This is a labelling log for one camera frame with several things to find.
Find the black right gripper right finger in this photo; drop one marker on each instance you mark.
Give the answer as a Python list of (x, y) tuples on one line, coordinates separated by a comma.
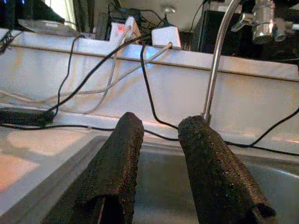
[(215, 175)]

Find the white adapter red print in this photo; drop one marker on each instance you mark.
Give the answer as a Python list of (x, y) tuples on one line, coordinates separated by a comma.
[(119, 30)]

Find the black power brick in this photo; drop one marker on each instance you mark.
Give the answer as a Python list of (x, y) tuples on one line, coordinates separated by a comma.
[(23, 116)]

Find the silver flat device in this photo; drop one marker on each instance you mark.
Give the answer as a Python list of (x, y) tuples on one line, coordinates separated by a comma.
[(46, 26)]

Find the chrome gooseneck faucet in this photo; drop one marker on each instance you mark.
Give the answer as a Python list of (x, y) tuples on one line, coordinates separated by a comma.
[(213, 70)]

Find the stainless steel sink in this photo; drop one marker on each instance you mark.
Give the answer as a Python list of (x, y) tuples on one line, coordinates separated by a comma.
[(163, 177)]

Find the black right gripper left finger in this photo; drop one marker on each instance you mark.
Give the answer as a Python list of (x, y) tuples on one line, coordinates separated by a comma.
[(116, 163)]

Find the white charger block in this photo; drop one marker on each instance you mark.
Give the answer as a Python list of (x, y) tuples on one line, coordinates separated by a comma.
[(165, 37)]

